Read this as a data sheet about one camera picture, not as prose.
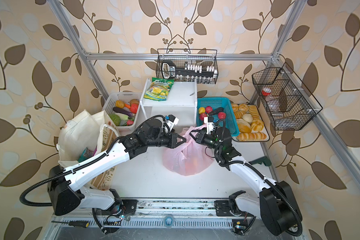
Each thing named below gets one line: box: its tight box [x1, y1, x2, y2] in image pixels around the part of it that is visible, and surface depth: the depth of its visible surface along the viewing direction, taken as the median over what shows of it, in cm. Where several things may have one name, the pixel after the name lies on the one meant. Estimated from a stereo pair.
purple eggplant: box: [112, 106, 135, 117], surface depth 113 cm
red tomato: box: [129, 103, 139, 114], surface depth 110 cm
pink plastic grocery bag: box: [162, 124, 215, 176], surface depth 77 cm
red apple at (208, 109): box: [205, 106, 213, 114], surface depth 114 cm
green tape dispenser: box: [248, 155, 272, 167], surface depth 91 cm
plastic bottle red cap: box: [261, 87, 284, 119], surface depth 80 cm
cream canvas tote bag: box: [57, 109, 120, 191], surface depth 79 cm
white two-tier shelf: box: [140, 78, 198, 127], surface depth 81 cm
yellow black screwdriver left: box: [51, 220, 90, 228], surface depth 70 cm
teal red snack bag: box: [78, 145, 97, 163], surface depth 82 cm
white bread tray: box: [232, 104, 270, 142], surface depth 104 cm
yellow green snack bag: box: [143, 77, 174, 101], surface depth 80 cm
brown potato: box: [115, 100, 125, 109], surface depth 117 cm
